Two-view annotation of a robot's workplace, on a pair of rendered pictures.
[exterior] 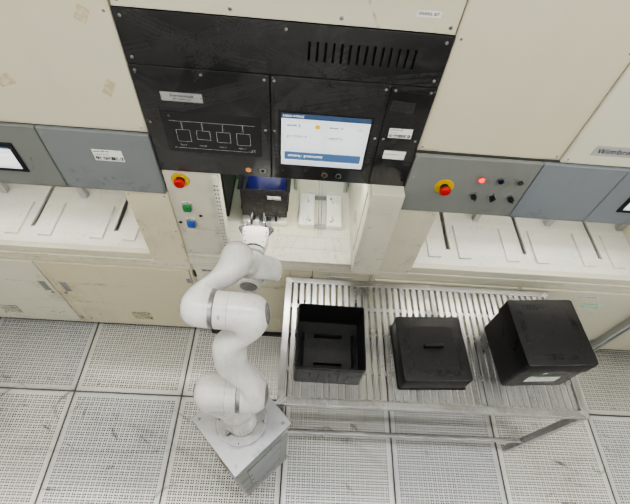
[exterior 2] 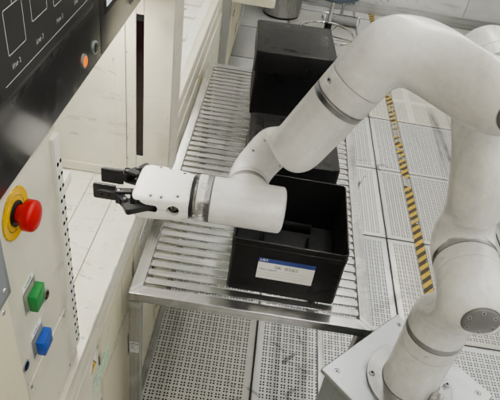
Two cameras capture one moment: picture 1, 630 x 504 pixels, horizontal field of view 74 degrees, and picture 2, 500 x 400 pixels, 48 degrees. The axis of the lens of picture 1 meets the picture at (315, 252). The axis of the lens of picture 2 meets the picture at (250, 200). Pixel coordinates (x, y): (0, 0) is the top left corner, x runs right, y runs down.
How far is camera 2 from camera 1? 1.41 m
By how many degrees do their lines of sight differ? 57
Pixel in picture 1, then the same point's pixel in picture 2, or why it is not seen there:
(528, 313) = (275, 44)
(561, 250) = not seen: hidden behind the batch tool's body
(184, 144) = (17, 62)
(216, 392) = (495, 267)
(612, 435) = not seen: hidden behind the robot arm
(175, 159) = (9, 139)
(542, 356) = (325, 51)
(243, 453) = (455, 381)
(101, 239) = not seen: outside the picture
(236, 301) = not seen: outside the picture
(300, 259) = (121, 240)
